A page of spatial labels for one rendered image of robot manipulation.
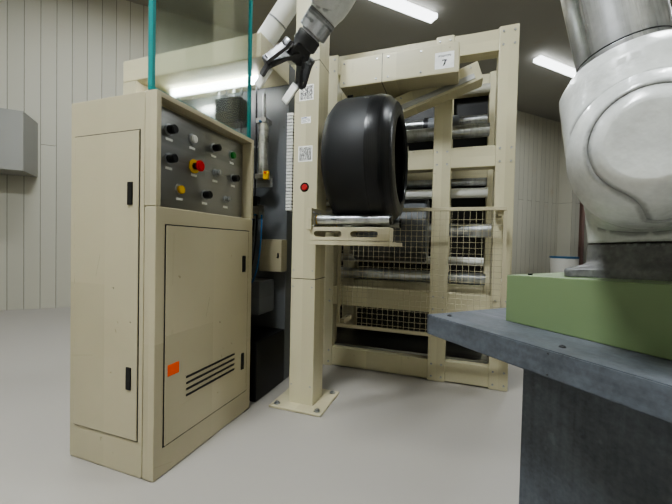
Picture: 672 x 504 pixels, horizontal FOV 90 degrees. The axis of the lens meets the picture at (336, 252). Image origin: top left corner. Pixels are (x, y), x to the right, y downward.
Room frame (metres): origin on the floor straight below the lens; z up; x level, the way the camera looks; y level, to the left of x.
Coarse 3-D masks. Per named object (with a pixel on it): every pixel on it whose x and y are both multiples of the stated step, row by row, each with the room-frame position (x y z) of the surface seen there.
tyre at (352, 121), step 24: (360, 96) 1.48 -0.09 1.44; (384, 96) 1.41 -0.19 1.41; (336, 120) 1.38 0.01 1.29; (360, 120) 1.34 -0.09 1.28; (384, 120) 1.33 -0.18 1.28; (336, 144) 1.35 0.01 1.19; (360, 144) 1.32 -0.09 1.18; (384, 144) 1.31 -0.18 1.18; (336, 168) 1.37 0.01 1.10; (360, 168) 1.33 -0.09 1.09; (384, 168) 1.33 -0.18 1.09; (336, 192) 1.41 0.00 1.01; (360, 192) 1.38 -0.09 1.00; (384, 192) 1.37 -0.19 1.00
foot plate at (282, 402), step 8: (288, 392) 1.74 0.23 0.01; (328, 392) 1.75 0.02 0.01; (336, 392) 1.75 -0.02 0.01; (280, 400) 1.65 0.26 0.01; (288, 400) 1.65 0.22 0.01; (320, 400) 1.66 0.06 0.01; (328, 400) 1.66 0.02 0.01; (280, 408) 1.58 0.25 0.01; (288, 408) 1.57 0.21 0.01; (296, 408) 1.57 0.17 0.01; (304, 408) 1.57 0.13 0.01; (312, 408) 1.58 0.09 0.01; (320, 408) 1.58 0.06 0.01; (320, 416) 1.51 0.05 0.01
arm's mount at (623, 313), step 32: (512, 288) 0.63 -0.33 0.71; (544, 288) 0.58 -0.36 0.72; (576, 288) 0.53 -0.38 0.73; (608, 288) 0.49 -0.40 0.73; (640, 288) 0.46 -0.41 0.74; (512, 320) 0.63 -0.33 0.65; (544, 320) 0.57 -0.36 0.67; (576, 320) 0.53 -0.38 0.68; (608, 320) 0.49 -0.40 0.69; (640, 320) 0.46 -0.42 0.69; (640, 352) 0.45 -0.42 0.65
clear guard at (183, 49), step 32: (160, 0) 1.12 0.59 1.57; (192, 0) 1.25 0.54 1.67; (224, 0) 1.42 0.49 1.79; (160, 32) 1.12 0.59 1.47; (192, 32) 1.25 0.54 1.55; (224, 32) 1.42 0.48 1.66; (160, 64) 1.12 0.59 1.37; (192, 64) 1.25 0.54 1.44; (224, 64) 1.42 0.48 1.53; (192, 96) 1.26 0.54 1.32; (224, 96) 1.43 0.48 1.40
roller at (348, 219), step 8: (320, 216) 1.52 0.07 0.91; (328, 216) 1.50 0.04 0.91; (336, 216) 1.49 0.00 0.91; (344, 216) 1.48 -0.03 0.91; (352, 216) 1.47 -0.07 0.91; (360, 216) 1.45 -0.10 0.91; (368, 216) 1.44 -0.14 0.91; (376, 216) 1.43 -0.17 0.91; (384, 216) 1.42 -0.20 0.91; (392, 216) 1.43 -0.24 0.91; (320, 224) 1.53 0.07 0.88; (328, 224) 1.52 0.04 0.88; (336, 224) 1.51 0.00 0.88; (344, 224) 1.49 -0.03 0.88; (352, 224) 1.48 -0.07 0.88; (360, 224) 1.47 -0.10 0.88; (368, 224) 1.46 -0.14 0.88; (376, 224) 1.44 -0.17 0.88; (384, 224) 1.43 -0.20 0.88
